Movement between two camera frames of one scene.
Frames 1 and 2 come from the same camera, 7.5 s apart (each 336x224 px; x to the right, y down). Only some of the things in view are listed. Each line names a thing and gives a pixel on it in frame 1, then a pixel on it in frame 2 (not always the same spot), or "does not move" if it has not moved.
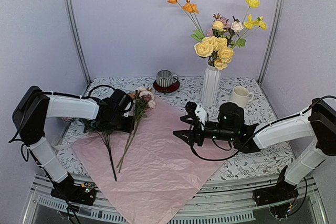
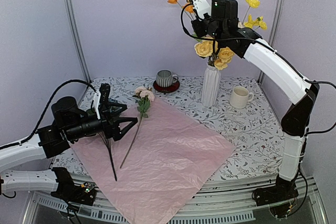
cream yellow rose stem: (216, 48) does not move
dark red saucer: (175, 86) does not move
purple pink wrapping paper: (147, 174) does not move
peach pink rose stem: (139, 92) → (145, 96)
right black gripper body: (228, 135) → (213, 29)
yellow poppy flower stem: (249, 23) does not move
